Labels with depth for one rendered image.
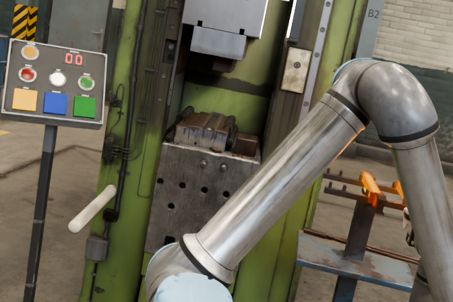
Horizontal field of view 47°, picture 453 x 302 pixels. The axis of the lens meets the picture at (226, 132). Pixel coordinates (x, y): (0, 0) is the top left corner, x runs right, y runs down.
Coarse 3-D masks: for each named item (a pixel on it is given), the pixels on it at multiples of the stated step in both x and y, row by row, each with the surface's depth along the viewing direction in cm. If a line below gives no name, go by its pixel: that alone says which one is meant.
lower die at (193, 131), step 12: (192, 120) 218; (204, 120) 218; (180, 132) 200; (192, 132) 200; (204, 132) 199; (216, 132) 199; (228, 132) 203; (192, 144) 200; (204, 144) 200; (216, 144) 200
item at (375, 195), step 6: (366, 174) 190; (366, 180) 180; (372, 180) 182; (366, 186) 176; (372, 186) 172; (372, 192) 161; (378, 192) 166; (372, 198) 161; (378, 198) 153; (384, 198) 155; (372, 204) 161; (378, 204) 155; (378, 210) 153
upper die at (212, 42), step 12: (192, 36) 194; (204, 36) 193; (216, 36) 193; (228, 36) 193; (240, 36) 192; (192, 48) 194; (204, 48) 194; (216, 48) 194; (228, 48) 193; (240, 48) 193; (240, 60) 194
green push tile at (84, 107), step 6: (78, 96) 184; (78, 102) 184; (84, 102) 184; (90, 102) 185; (78, 108) 183; (84, 108) 184; (90, 108) 185; (78, 114) 182; (84, 114) 183; (90, 114) 184
